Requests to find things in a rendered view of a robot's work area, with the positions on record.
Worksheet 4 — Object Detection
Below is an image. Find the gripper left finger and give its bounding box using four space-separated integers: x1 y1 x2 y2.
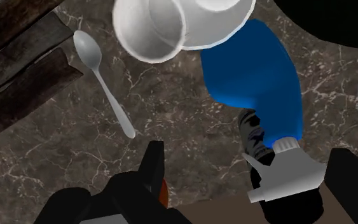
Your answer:
34 140 193 224

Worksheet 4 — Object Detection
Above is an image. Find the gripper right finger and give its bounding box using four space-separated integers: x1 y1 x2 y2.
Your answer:
323 147 358 224

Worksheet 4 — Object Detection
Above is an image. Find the dark patterned bottle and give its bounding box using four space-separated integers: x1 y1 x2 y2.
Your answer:
237 108 324 224

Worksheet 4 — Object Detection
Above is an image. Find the grey spoon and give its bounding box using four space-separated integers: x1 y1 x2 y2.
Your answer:
72 29 136 140

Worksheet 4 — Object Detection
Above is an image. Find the blue spray bottle white trigger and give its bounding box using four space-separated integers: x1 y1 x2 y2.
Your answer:
200 18 327 204

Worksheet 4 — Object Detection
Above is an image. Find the white cup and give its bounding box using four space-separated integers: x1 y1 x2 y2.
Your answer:
112 0 188 65

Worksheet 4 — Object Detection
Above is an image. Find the black round dish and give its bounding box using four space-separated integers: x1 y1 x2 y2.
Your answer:
272 0 358 51

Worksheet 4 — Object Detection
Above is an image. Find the white bowl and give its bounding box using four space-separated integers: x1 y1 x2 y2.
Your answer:
149 0 258 51

